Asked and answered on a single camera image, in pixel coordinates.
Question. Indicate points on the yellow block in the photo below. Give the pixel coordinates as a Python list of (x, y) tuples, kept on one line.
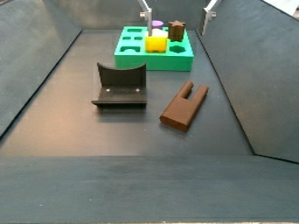
[(156, 42)]

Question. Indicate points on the brown star prism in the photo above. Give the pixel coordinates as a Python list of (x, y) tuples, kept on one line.
[(177, 30)]

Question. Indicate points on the green foam shape board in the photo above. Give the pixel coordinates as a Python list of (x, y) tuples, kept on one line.
[(132, 54)]

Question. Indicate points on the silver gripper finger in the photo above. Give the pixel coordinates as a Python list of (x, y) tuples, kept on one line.
[(209, 14), (148, 15)]

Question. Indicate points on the purple cylinder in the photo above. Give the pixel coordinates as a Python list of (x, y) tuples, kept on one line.
[(158, 24)]

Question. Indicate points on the black curved fixture stand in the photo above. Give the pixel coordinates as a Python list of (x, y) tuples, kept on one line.
[(122, 86)]

